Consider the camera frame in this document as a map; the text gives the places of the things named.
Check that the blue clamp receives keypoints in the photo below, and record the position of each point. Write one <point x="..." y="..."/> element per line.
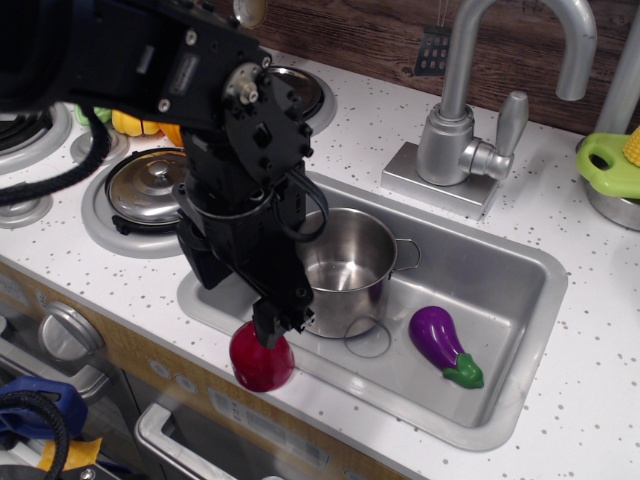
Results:
<point x="39" y="409"/>

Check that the black hanging spatula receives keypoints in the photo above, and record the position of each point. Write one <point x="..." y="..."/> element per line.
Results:
<point x="432" y="56"/>

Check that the back right stove burner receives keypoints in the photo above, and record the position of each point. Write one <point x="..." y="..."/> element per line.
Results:
<point x="318" y="100"/>

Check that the silver metal bowl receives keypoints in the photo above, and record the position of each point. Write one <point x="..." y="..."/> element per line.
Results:
<point x="622" y="211"/>

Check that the silver pot lid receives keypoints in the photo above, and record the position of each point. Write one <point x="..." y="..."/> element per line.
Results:
<point x="139" y="190"/>

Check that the silver oven door handle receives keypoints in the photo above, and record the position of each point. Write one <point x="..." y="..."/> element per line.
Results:
<point x="187" y="446"/>

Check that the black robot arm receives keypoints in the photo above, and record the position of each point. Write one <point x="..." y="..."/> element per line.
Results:
<point x="167" y="61"/>

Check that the stainless steel pot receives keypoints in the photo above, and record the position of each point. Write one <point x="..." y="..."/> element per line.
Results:
<point x="349" y="267"/>

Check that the red sweet potato toy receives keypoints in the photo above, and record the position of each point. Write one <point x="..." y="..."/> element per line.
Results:
<point x="257" y="368"/>

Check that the orange toy vegetable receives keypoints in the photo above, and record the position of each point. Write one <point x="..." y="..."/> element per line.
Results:
<point x="173" y="133"/>

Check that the yellow tape piece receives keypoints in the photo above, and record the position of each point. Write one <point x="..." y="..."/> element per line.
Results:
<point x="79" y="454"/>

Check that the stainless steel sink basin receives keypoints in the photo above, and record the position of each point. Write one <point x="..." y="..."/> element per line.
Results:
<point x="503" y="297"/>

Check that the round wall hook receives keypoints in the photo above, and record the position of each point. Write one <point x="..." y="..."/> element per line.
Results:
<point x="250" y="13"/>

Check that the yellow toy corn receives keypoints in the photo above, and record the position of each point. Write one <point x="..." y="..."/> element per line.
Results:
<point x="631" y="148"/>

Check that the front right stove burner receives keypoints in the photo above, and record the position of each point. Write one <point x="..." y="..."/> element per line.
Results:
<point x="96" y="215"/>

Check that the silver stove knob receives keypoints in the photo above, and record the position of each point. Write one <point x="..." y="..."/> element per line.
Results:
<point x="66" y="335"/>

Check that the grey vertical pole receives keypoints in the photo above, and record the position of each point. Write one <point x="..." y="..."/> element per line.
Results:
<point x="623" y="94"/>

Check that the purple toy eggplant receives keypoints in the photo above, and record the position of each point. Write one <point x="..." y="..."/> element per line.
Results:
<point x="433" y="333"/>

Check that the yellow toy bell pepper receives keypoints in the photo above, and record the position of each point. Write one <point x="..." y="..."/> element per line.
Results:
<point x="133" y="126"/>

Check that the stove burner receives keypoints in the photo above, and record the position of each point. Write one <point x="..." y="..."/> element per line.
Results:
<point x="27" y="139"/>
<point x="318" y="100"/>
<point x="96" y="215"/>

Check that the left stove burner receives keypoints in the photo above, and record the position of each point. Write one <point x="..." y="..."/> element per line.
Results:
<point x="27" y="139"/>

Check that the green toy vegetable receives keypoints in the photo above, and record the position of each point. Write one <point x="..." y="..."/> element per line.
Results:
<point x="103" y="114"/>

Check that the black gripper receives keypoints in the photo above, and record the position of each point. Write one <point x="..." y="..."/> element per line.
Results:
<point x="248" y="220"/>

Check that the green toy cutting board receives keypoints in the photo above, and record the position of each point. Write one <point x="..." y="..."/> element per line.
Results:
<point x="600" y="161"/>

